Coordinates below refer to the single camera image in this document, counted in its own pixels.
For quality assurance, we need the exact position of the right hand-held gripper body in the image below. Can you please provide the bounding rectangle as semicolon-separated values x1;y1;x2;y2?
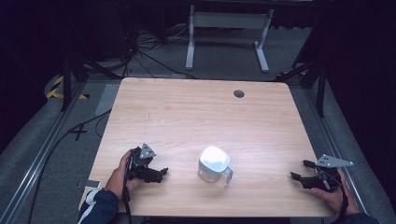
310;154;355;191

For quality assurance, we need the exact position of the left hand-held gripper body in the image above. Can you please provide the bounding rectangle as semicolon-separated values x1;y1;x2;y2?
126;142;158;182

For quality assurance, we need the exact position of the clear pitcher with white lid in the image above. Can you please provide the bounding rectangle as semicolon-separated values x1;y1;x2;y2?
197;145;234;185

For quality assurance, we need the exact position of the person's right hand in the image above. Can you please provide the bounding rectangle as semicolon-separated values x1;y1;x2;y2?
310;169;362;217

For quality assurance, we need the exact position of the person's left hand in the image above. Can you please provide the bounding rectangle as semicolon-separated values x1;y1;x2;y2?
105;149;142;201

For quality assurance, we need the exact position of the small silver flat piece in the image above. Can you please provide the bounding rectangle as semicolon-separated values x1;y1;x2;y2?
76;179;103;189

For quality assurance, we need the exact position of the black tape cross mark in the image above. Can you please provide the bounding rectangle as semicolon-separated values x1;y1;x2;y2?
68;123;89;142

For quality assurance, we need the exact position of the black tripod stand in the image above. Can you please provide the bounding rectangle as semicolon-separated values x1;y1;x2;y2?
59;50;123;113
275;57;329;119

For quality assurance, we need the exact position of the yellow black floor tape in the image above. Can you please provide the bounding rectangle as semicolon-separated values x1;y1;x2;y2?
46;75;91;101

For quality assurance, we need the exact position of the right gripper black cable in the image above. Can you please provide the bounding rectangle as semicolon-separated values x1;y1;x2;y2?
317;169;350;224

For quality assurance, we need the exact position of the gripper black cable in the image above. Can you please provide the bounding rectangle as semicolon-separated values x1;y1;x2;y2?
317;169;350;224
121;152;134;224

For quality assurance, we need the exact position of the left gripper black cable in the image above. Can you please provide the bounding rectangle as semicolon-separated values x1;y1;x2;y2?
121;152;134;224

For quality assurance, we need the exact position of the metal floor rail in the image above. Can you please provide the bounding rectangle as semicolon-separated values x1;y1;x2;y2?
0;81;87;224
303;88;370;216

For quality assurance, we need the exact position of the long black floor cable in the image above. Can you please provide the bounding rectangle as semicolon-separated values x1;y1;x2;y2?
27;109;112;224

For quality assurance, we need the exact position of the tangle of black cables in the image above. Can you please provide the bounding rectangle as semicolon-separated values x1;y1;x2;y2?
120;21;191;78

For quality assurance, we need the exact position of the white metal table frame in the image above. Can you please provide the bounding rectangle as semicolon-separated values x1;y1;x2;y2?
185;4;276;75

